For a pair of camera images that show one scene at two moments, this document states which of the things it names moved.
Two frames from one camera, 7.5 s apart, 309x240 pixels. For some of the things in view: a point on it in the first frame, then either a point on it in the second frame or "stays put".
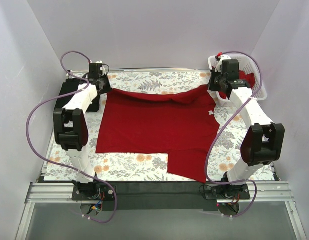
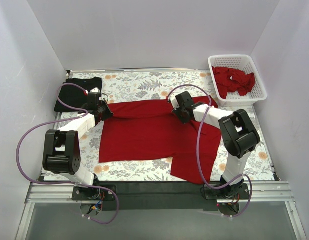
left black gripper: [104, 85] to [104, 111]
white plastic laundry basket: [247, 65] stays put
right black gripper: [213, 83] to [183, 116]
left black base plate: [93, 191] stays put
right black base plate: [227, 192] stays put
